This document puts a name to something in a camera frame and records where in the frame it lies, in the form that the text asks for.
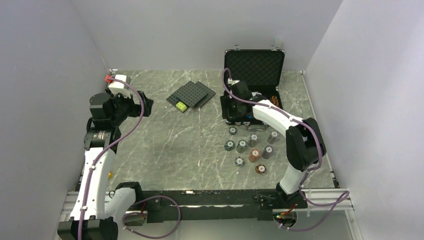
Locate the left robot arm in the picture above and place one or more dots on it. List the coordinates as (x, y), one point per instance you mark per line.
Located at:
(92, 218)

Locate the yellow-green dice block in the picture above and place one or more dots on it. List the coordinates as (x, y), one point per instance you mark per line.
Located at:
(181, 106)

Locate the small chip stack near case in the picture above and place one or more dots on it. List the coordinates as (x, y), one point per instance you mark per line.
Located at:
(232, 130)

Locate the grey chip stack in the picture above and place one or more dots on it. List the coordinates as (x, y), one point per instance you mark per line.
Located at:
(253, 139)

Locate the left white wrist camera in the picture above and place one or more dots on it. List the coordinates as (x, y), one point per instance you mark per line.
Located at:
(120, 88)

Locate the purple chip stack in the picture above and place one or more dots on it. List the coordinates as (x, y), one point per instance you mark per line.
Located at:
(267, 152)

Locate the dark green chip stack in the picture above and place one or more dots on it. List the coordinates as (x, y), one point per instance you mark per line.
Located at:
(241, 146)

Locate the red chip stack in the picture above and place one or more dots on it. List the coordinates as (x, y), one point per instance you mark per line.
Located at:
(254, 155)

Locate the purple-grey chip stack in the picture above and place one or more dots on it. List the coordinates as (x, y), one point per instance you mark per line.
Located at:
(272, 137)

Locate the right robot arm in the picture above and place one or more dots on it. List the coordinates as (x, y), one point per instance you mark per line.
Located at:
(305, 147)

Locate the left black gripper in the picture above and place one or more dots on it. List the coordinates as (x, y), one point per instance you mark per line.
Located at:
(136, 110)

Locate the dark foam pad top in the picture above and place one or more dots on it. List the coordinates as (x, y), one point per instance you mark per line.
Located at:
(188, 94)

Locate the black poker case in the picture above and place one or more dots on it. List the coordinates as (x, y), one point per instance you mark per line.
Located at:
(261, 69)

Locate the black base frame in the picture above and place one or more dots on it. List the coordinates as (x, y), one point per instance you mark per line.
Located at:
(190, 205)

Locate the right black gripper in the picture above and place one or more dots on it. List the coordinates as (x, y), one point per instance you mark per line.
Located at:
(226, 101)

